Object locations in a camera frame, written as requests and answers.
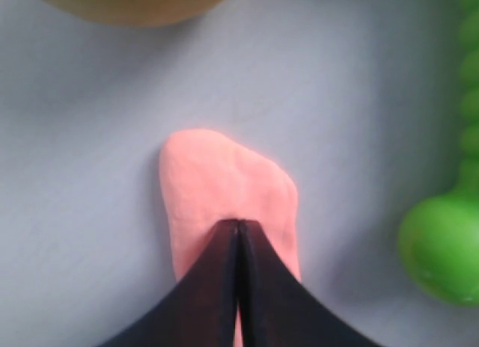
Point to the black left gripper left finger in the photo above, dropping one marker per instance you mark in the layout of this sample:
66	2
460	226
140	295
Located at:
201	309

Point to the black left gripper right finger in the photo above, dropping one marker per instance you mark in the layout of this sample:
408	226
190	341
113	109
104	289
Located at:
275	308

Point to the orange salmon-coloured toy piece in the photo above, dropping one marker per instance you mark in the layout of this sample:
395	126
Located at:
207	178

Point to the green bone dog toy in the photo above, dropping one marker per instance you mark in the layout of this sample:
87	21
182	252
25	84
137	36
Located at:
438	238

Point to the yellow lemon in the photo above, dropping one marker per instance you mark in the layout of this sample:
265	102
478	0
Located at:
134	12

